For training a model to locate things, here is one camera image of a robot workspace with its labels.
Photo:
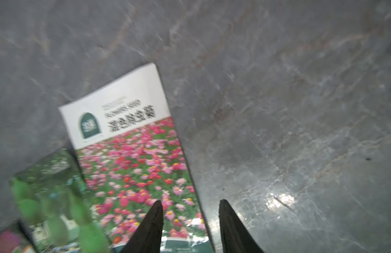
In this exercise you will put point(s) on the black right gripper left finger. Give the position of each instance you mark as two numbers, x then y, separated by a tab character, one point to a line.
147	237

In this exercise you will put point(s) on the green vegetable seed packet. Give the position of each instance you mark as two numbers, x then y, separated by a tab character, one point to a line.
56	205

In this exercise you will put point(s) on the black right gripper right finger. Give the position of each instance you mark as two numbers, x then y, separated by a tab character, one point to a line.
235	237

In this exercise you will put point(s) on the red flower seed packet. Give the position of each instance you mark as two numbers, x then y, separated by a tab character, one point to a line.
130	156

